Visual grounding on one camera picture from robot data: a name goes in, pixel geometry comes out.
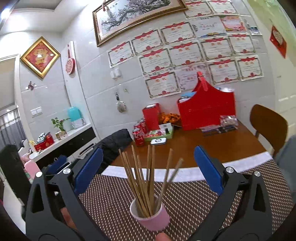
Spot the red box on sideboard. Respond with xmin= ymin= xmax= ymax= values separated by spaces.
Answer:
xmin=34 ymin=134 xmax=54 ymax=152

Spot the plastic candy bag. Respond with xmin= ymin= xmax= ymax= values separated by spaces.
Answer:
xmin=220 ymin=115 xmax=238 ymax=129

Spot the person's right hand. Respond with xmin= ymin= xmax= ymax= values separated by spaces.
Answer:
xmin=155 ymin=232 xmax=171 ymax=241

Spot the plum blossom framed painting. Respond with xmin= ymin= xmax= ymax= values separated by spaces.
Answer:
xmin=92 ymin=0 xmax=188 ymax=47

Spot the gold framed red picture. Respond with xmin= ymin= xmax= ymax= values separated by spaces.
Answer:
xmin=21 ymin=36 xmax=60 ymax=78

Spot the hanging wall brush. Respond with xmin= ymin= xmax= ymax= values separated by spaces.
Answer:
xmin=115 ymin=92 xmax=127 ymax=113

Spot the pink cylindrical chopstick cup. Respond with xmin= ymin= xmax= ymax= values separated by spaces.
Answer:
xmin=129 ymin=199 xmax=170 ymax=232

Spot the brown polka dot table mat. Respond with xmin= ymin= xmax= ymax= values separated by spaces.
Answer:
xmin=79 ymin=160 xmax=293 ymax=240

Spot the red cola can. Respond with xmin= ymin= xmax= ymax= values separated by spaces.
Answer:
xmin=132 ymin=128 xmax=145 ymax=147

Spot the red tall box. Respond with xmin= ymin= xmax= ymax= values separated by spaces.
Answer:
xmin=142 ymin=103 xmax=161 ymax=131

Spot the person's left hand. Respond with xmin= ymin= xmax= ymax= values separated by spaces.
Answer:
xmin=60 ymin=207 xmax=77 ymax=230

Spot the small potted green plant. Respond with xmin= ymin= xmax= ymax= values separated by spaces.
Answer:
xmin=51 ymin=118 xmax=69 ymax=140

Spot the green snack tray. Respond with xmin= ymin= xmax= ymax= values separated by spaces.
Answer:
xmin=144 ymin=123 xmax=174 ymax=142

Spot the teal white humidifier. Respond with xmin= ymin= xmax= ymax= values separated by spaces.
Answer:
xmin=67 ymin=106 xmax=85 ymax=129

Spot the red round hanging ornament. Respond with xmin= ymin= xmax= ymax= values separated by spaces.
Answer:
xmin=65 ymin=44 xmax=75 ymax=75

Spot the white black sideboard cabinet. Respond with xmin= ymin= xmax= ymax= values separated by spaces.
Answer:
xmin=30 ymin=124 xmax=99 ymax=169

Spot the white small device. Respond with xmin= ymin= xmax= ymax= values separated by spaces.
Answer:
xmin=150 ymin=138 xmax=167 ymax=145

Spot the black jacket on chair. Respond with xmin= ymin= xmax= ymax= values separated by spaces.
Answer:
xmin=95 ymin=128 xmax=132 ymax=174

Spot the red heart door decoration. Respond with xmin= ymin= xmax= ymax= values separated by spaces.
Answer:
xmin=270 ymin=25 xmax=287 ymax=59

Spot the brown wooden chair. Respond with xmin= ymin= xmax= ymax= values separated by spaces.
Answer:
xmin=250 ymin=104 xmax=288 ymax=158

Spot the red gift bag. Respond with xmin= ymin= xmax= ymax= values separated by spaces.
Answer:
xmin=177 ymin=71 xmax=236 ymax=131

